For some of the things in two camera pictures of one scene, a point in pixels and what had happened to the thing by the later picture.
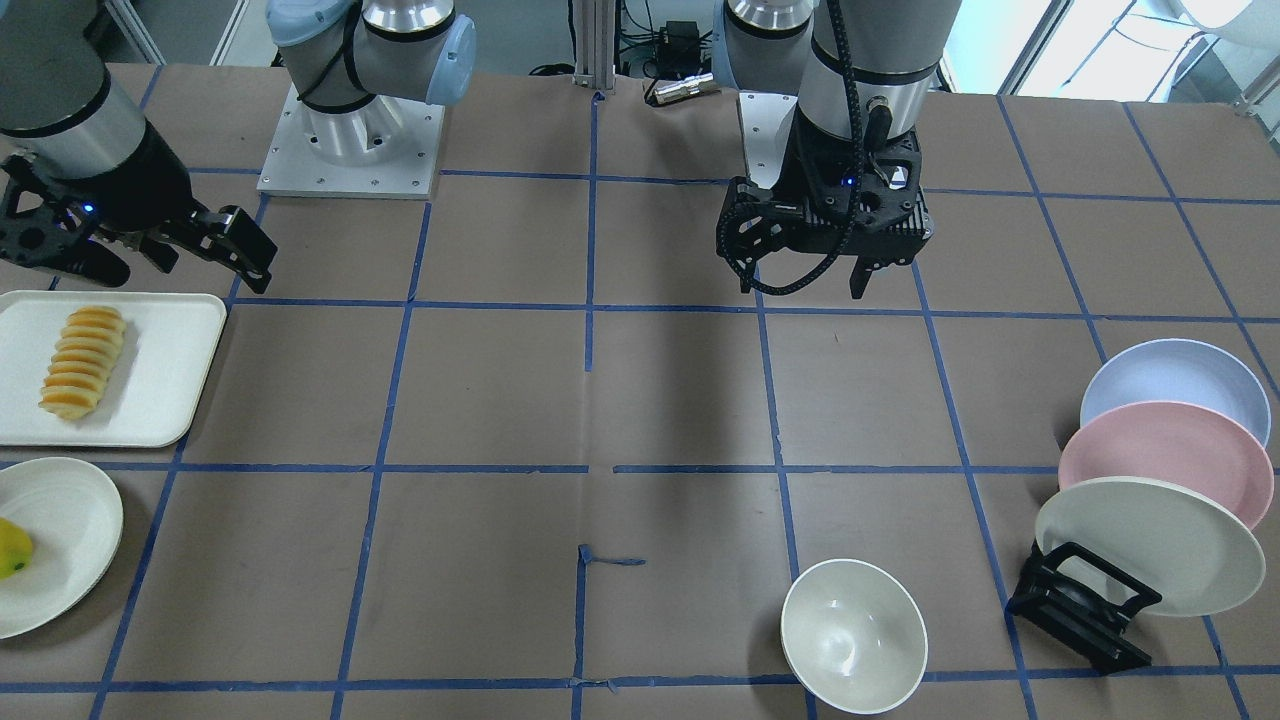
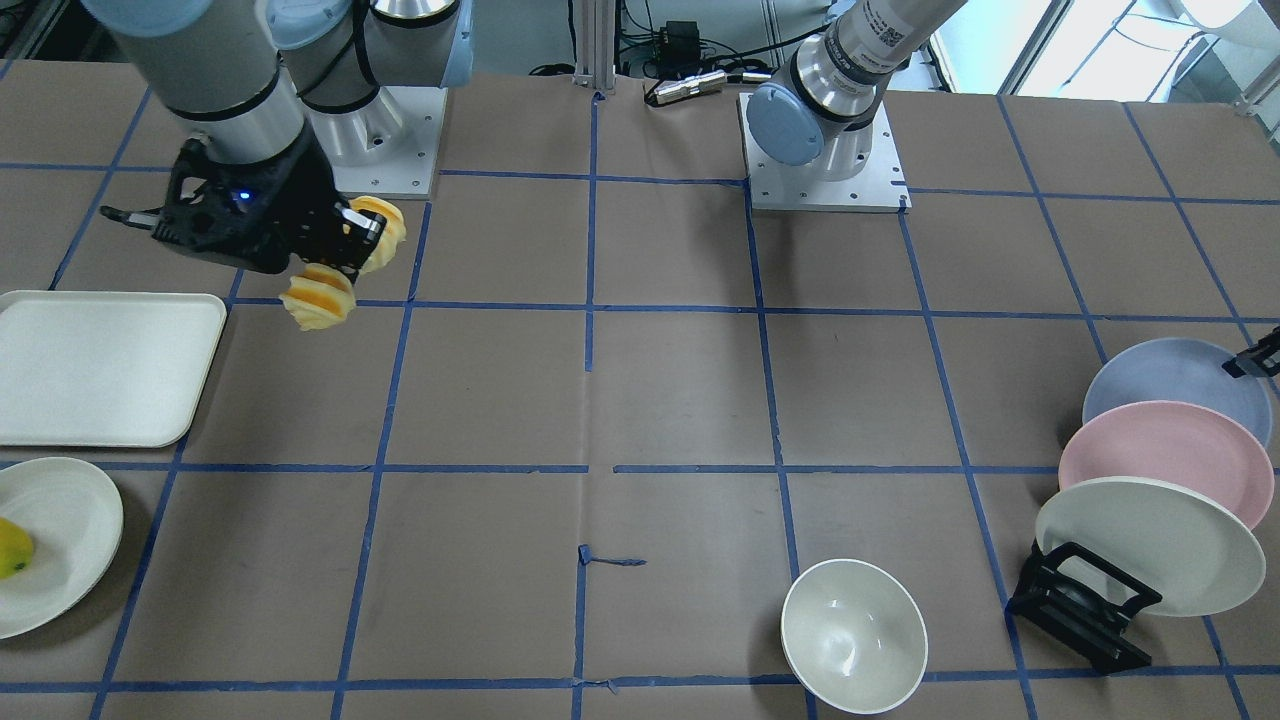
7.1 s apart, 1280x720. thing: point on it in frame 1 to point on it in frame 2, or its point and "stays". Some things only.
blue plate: (1186, 371) stays
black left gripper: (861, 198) to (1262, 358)
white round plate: (75, 518) stays
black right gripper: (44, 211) to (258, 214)
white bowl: (854, 636) stays
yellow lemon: (16, 548) stays
